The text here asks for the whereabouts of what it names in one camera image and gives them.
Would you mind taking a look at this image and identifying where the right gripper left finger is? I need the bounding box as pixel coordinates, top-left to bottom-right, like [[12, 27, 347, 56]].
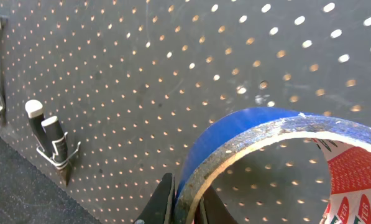
[[134, 172, 176, 224]]

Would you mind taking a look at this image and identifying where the roll of blue tape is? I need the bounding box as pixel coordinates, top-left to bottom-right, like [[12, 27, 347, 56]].
[[174, 107, 371, 224]]

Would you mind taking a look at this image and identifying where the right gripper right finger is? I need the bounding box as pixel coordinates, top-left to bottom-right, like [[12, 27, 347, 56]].
[[200, 185, 239, 224]]

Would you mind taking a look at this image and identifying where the black pegboard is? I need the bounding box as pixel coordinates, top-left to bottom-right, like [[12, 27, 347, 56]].
[[0, 0, 371, 224]]

